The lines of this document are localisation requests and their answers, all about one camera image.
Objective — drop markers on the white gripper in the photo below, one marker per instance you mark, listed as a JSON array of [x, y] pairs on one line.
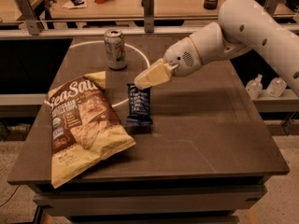
[[180, 58]]

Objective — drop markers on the dark blue rxbar wrapper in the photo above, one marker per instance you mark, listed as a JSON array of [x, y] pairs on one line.
[[139, 106]]

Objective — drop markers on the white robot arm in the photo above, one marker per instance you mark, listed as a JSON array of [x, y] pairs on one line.
[[242, 25]]

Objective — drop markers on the brown sea salt chip bag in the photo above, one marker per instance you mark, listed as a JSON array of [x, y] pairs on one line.
[[85, 127]]

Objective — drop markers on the silver soda can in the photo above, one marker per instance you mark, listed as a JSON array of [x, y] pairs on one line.
[[115, 49]]

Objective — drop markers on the black mesh cup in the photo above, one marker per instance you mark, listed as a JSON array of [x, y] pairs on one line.
[[210, 4]]

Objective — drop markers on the clear sanitizer bottle left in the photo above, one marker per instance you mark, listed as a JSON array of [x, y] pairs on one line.
[[254, 87]]

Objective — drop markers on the clear sanitizer bottle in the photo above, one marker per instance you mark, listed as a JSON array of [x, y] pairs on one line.
[[254, 87], [276, 87]]

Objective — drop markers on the clear sanitizer bottle right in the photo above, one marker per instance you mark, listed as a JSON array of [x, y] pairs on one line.
[[276, 87]]

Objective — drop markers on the middle metal bracket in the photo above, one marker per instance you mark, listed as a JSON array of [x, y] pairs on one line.
[[148, 6]]

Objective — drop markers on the left metal bracket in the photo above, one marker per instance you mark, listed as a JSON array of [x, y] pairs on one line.
[[32, 23]]

